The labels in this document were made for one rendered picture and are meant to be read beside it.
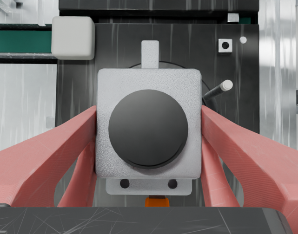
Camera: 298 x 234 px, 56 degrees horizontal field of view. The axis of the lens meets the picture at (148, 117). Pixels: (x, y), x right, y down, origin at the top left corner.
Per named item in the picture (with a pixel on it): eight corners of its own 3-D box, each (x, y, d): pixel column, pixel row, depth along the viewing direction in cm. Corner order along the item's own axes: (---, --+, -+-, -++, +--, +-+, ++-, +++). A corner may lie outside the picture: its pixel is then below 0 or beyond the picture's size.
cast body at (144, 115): (185, 186, 17) (208, 218, 10) (113, 185, 17) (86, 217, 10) (185, 51, 18) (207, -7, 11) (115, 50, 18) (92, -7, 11)
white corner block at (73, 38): (97, 63, 35) (90, 55, 31) (61, 63, 35) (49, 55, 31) (98, 27, 36) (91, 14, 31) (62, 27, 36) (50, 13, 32)
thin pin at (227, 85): (211, 100, 31) (233, 89, 22) (203, 100, 31) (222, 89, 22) (211, 93, 31) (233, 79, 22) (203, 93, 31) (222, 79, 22)
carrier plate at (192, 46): (254, 224, 34) (261, 230, 32) (57, 220, 35) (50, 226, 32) (254, 29, 35) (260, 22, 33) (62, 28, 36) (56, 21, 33)
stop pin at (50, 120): (65, 128, 37) (55, 128, 33) (56, 128, 37) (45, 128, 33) (66, 118, 37) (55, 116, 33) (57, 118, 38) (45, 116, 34)
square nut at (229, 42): (230, 55, 33) (232, 52, 32) (216, 54, 33) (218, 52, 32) (230, 41, 33) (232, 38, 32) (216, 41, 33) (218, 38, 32)
